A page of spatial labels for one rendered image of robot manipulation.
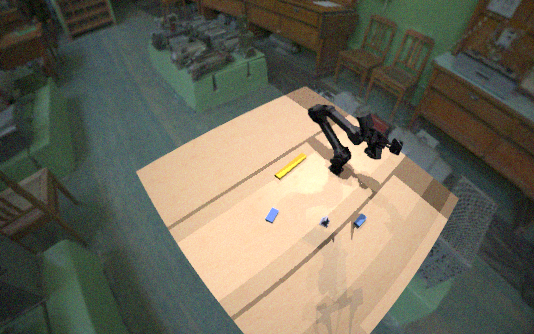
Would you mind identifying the blue rectangular block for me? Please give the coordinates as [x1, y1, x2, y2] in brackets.
[354, 213, 367, 228]
[265, 208, 279, 223]

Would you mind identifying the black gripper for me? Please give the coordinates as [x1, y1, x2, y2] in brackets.
[362, 126, 404, 155]

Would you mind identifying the yellow bar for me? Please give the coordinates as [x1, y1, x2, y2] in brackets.
[275, 152, 307, 180]

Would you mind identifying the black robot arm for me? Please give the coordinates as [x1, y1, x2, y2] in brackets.
[308, 104, 382, 176]

